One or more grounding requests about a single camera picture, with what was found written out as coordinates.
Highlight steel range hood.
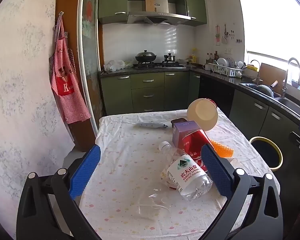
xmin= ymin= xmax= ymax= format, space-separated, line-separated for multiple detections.
xmin=126 ymin=11 xmax=192 ymax=26

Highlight red drink can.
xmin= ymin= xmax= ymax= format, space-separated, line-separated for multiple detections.
xmin=179 ymin=129 xmax=214 ymax=172

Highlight purple cardboard box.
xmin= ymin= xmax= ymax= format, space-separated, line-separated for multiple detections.
xmin=172 ymin=121 xmax=199 ymax=150

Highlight wooden cutting board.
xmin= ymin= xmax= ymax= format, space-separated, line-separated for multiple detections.
xmin=259 ymin=63 xmax=287 ymax=94

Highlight gas stove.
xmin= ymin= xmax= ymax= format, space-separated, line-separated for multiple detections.
xmin=134 ymin=62 xmax=187 ymax=69

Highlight white plastic bag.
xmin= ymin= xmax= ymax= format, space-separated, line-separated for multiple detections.
xmin=104 ymin=60 xmax=127 ymax=72

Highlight black built-in appliance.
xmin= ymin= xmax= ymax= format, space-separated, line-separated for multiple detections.
xmin=199 ymin=76 xmax=234 ymax=117

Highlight green upper cabinets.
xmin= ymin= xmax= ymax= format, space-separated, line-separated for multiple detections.
xmin=98 ymin=0 xmax=207 ymax=27

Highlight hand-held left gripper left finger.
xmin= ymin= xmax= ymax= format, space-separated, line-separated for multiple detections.
xmin=16 ymin=144 xmax=102 ymax=240

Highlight green lower cabinets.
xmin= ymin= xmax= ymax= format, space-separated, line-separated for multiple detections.
xmin=229 ymin=89 xmax=300 ymax=160
xmin=100 ymin=70 xmax=201 ymax=117

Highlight black wok with lid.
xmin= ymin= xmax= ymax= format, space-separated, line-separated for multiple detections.
xmin=135 ymin=50 xmax=157 ymax=64

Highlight white dish rack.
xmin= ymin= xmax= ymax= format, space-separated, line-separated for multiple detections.
xmin=209 ymin=57 xmax=243 ymax=78

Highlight orange plastic tray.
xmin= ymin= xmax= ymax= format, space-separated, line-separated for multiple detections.
xmin=210 ymin=140 xmax=234 ymax=158

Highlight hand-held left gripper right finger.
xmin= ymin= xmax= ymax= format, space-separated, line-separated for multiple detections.
xmin=201 ymin=144 xmax=283 ymax=240

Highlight clear plastic water bottle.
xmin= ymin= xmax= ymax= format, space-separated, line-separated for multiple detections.
xmin=159 ymin=141 xmax=213 ymax=202

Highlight wooden door frame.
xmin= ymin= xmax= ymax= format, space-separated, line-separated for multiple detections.
xmin=55 ymin=0 xmax=96 ymax=153

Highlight small dark faucet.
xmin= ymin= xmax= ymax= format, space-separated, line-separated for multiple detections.
xmin=250 ymin=60 xmax=262 ymax=85

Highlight tall steel faucet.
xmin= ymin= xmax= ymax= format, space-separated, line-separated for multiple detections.
xmin=281 ymin=57 xmax=300 ymax=98

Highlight green cabinets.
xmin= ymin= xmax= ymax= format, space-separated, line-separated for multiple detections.
xmin=98 ymin=0 xmax=207 ymax=27
xmin=229 ymin=89 xmax=300 ymax=160
xmin=100 ymin=70 xmax=201 ymax=117

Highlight hanging kitchen utensils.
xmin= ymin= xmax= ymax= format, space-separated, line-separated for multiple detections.
xmin=214 ymin=24 xmax=228 ymax=46

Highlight sliding glass door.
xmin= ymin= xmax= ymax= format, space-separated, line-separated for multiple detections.
xmin=76 ymin=0 xmax=106 ymax=140

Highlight dark frying pan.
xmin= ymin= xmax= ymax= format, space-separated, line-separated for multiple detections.
xmin=255 ymin=81 xmax=278 ymax=98

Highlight red checked apron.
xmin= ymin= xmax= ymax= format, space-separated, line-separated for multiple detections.
xmin=49 ymin=11 xmax=92 ymax=125

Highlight steel sink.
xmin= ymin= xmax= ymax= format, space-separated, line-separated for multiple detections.
xmin=240 ymin=82 xmax=300 ymax=117

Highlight dark brown packet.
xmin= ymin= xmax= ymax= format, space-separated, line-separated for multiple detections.
xmin=170 ymin=117 xmax=188 ymax=127

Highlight clear plastic cup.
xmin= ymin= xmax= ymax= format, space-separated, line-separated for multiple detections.
xmin=137 ymin=187 xmax=176 ymax=216

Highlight black bin with yellow rim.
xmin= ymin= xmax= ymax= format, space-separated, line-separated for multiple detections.
xmin=249 ymin=136 xmax=283 ymax=172

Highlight grey foil wrapper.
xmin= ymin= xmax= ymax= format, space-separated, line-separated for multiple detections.
xmin=133 ymin=121 xmax=169 ymax=129

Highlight cream paper bowl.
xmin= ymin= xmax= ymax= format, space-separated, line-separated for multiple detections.
xmin=187 ymin=98 xmax=219 ymax=132

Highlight window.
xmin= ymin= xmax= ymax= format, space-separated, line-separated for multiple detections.
xmin=236 ymin=0 xmax=300 ymax=80

